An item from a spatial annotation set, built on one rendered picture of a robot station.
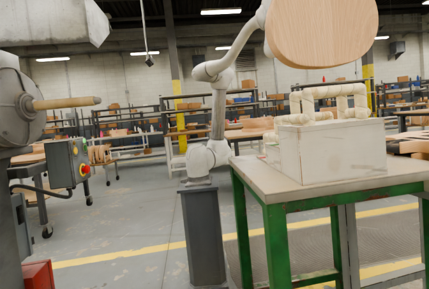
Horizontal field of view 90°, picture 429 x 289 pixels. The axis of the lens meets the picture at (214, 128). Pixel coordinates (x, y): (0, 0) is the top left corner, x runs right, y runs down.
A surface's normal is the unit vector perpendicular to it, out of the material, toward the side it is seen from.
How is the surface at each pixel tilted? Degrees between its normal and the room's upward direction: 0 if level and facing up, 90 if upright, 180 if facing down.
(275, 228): 90
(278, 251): 90
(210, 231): 90
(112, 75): 90
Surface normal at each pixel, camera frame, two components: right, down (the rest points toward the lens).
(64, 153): 0.11, 0.04
